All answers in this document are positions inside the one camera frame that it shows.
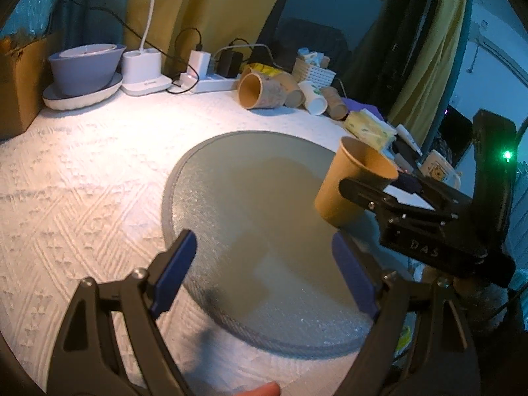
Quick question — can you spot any person's left hand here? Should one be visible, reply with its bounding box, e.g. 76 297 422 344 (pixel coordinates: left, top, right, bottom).
243 382 282 396

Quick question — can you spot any patterned brown paper cup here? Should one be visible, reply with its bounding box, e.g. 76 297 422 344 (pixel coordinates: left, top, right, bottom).
237 72 288 110

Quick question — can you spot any yellow snack packet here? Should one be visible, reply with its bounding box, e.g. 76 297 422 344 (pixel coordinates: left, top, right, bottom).
247 62 282 78

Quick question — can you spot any white lamp base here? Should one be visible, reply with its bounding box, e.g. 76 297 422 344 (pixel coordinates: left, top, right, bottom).
121 0 172 96

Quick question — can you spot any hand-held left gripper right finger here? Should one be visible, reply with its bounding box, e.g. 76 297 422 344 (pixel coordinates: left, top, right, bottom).
332 233 481 396

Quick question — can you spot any small white adapter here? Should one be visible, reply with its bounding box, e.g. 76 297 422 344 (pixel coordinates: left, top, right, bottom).
167 73 199 95

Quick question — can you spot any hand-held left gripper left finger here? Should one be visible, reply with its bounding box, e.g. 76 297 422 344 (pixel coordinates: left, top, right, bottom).
49 230 197 396

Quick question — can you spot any black cable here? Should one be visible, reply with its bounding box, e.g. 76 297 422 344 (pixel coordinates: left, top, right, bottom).
87 6 205 75

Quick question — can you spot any purple cloth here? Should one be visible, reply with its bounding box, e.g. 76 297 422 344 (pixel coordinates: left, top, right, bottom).
346 98 385 123

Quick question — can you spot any cardboard box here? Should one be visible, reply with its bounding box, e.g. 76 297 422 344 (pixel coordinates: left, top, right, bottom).
0 33 59 141

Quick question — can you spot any white paper cup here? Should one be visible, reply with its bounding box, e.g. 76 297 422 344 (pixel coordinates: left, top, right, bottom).
298 80 329 116

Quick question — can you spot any white plate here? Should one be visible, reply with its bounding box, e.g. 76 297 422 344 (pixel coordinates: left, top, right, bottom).
42 72 124 111

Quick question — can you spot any yellow tissue pack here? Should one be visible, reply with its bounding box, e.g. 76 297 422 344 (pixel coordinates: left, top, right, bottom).
343 109 397 152

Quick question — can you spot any white power strip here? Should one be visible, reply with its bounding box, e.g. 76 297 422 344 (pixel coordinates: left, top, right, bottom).
190 72 242 94

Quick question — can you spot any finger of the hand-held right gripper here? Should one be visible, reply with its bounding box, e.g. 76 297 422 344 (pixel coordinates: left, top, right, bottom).
340 177 459 225
396 173 472 214

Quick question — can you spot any white bear mug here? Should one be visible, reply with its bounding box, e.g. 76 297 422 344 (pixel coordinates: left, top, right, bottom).
418 150 461 187

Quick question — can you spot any black power adapter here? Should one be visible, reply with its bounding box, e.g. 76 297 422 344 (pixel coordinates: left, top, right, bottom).
217 49 244 79

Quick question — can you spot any white charger plug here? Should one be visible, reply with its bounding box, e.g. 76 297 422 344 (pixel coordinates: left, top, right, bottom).
189 50 211 77

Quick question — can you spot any round grey glass mat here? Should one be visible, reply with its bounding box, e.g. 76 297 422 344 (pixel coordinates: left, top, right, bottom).
162 131 381 355

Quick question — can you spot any white textured tablecloth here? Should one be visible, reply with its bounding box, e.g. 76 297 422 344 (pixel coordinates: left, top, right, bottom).
0 84 397 396

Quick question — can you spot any white woven basket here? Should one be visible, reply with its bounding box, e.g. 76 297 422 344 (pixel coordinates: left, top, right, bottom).
292 58 337 86

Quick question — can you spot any grey bowl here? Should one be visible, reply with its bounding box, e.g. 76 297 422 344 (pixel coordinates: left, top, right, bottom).
49 43 126 96

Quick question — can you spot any white tube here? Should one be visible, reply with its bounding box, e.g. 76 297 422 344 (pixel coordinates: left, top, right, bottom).
395 124 424 154

